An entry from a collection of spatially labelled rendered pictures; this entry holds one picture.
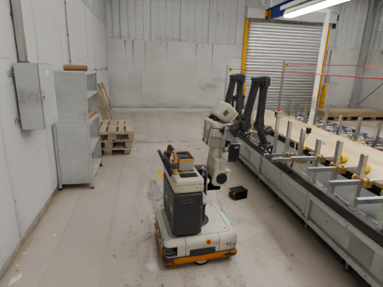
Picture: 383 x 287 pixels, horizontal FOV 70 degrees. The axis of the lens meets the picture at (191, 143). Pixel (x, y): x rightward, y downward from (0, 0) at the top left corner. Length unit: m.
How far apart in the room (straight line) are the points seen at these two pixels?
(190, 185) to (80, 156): 2.05
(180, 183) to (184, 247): 0.57
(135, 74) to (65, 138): 6.44
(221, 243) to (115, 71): 8.26
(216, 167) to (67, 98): 2.16
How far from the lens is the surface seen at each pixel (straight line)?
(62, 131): 3.85
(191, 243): 2.43
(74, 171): 3.99
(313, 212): 3.19
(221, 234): 2.52
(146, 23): 10.06
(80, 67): 4.21
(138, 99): 10.06
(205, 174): 2.44
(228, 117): 2.31
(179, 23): 10.18
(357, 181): 2.20
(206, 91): 10.29
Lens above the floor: 1.69
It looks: 16 degrees down
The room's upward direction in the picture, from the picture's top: 2 degrees clockwise
